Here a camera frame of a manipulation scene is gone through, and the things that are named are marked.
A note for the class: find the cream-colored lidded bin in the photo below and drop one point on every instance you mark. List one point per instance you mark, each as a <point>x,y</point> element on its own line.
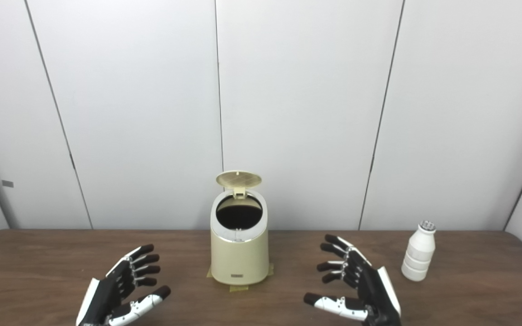
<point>239,260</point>

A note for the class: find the small white plastic bottle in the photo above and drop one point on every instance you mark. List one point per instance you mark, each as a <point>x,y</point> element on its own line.
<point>418,253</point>

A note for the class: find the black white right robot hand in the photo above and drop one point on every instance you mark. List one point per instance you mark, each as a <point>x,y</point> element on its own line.
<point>372,292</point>

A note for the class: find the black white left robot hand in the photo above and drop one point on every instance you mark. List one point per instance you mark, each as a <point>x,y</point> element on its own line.
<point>104,294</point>

